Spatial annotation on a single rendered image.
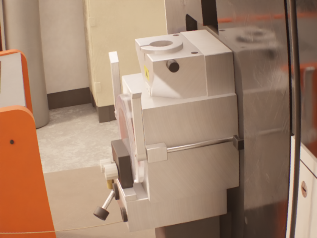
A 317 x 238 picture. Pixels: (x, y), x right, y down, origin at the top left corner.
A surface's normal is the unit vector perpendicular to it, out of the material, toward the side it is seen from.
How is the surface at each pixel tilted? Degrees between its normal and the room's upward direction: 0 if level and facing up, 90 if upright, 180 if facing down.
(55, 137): 0
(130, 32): 90
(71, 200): 0
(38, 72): 90
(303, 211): 90
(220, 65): 90
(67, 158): 0
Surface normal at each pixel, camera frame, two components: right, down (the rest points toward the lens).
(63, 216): -0.07, -0.93
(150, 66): -0.97, 0.15
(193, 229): 0.22, 0.35
